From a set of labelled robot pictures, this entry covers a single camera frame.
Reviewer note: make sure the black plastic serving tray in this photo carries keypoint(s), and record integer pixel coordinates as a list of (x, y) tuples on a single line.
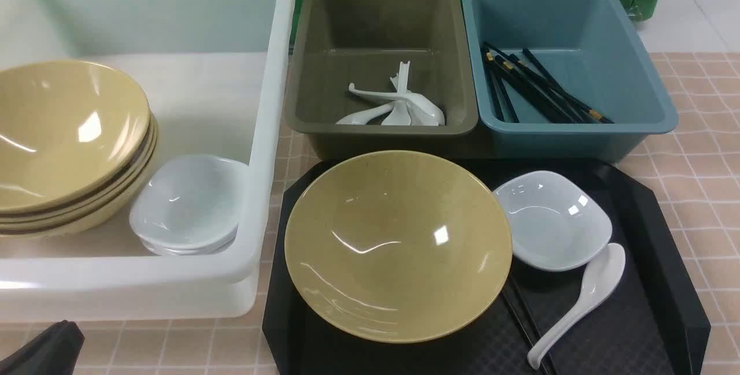
[(653, 323)]

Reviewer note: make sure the blue plastic bin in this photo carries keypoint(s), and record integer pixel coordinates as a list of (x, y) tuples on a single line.
[(592, 49)]

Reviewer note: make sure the yellow speckled noodle bowl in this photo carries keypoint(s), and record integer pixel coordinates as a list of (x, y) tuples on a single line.
[(398, 246)]

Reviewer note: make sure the stacked yellow bowl top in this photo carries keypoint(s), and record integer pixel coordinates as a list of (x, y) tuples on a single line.
[(67, 127)]

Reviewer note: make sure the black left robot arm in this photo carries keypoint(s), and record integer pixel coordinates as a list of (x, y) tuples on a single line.
[(54, 351)]

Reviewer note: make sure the white ceramic soup spoon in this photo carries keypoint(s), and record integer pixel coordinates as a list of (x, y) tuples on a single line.
[(601, 277)]

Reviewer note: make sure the white spoons in bin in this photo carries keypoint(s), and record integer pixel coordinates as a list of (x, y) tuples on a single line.
[(404, 108)]

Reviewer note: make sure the stacked white dishes beneath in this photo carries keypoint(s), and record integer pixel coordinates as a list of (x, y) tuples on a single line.
[(208, 250)]

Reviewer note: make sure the stacked yellow bowls beneath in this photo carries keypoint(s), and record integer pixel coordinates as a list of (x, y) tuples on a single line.
[(91, 209)]

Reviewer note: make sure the black chopstick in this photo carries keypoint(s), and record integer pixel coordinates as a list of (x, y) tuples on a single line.
[(529, 316), (517, 314)]

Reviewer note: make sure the stacked white dish top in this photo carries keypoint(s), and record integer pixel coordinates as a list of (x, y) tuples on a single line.
[(192, 201)]

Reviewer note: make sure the white square sauce dish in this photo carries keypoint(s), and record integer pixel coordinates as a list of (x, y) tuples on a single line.
[(555, 226)]

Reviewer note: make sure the black chopsticks in bin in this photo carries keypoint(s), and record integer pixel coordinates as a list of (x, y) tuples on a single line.
[(537, 86)]

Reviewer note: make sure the olive brown plastic bin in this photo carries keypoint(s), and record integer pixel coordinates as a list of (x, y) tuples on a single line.
[(339, 42)]

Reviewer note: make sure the large white plastic tub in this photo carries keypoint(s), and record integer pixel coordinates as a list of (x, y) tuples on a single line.
[(214, 72)]

